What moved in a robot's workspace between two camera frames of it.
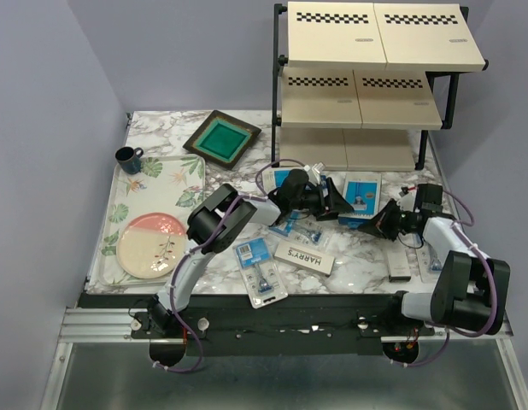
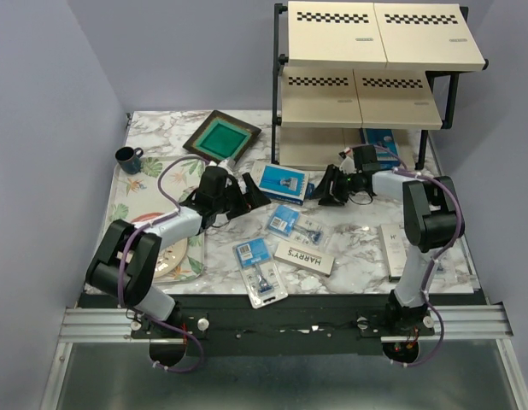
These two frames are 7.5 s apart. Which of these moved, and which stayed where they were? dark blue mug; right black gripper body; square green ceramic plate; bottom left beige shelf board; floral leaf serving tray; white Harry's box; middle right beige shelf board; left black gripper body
Moved: left black gripper body; right black gripper body
Stayed: bottom left beige shelf board; floral leaf serving tray; middle right beige shelf board; white Harry's box; square green ceramic plate; dark blue mug
